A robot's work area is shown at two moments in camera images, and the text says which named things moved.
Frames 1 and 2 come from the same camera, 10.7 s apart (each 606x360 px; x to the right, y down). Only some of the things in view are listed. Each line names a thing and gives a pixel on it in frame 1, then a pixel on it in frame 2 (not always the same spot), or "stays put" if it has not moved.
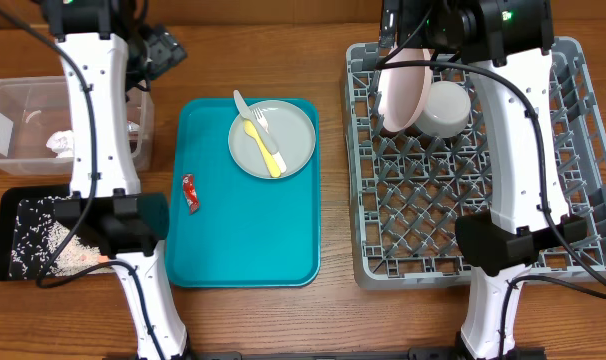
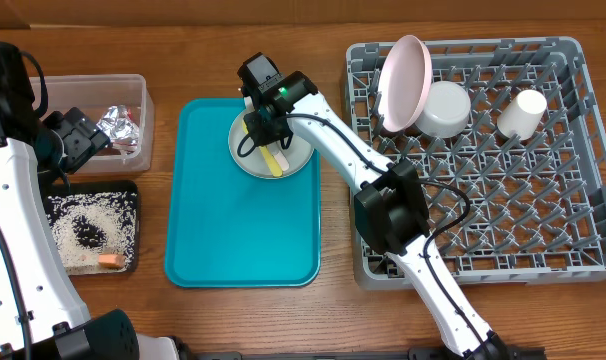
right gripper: x=408 y=11 -> x=262 y=137
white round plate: x=403 y=92 stays put
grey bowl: x=446 y=111 stays put
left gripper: x=166 y=50 -> x=82 y=136
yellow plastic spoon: x=251 y=131 stays put
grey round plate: x=291 y=133 stays put
